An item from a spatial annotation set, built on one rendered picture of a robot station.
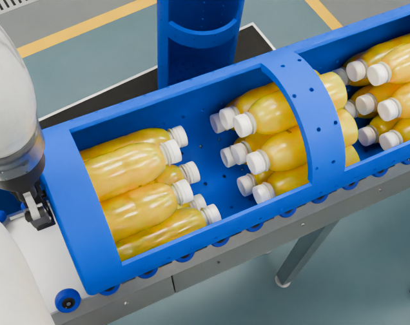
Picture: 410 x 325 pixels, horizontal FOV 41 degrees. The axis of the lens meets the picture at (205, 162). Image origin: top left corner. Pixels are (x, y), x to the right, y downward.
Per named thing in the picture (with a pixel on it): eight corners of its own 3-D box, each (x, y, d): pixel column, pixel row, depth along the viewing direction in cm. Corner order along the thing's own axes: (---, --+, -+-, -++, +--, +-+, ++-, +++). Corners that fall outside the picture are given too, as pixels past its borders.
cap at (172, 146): (164, 139, 88) (173, 135, 89) (161, 146, 92) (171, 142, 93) (173, 160, 88) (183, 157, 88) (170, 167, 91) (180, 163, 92)
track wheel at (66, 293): (86, 296, 96) (84, 290, 98) (62, 290, 94) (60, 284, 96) (74, 317, 97) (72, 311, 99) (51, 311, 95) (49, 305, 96)
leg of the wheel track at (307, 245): (293, 284, 200) (343, 220, 144) (279, 290, 198) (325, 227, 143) (285, 269, 202) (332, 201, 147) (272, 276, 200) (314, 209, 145)
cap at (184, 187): (185, 208, 91) (195, 204, 91) (181, 190, 89) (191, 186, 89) (176, 196, 94) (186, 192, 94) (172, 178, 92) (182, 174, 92)
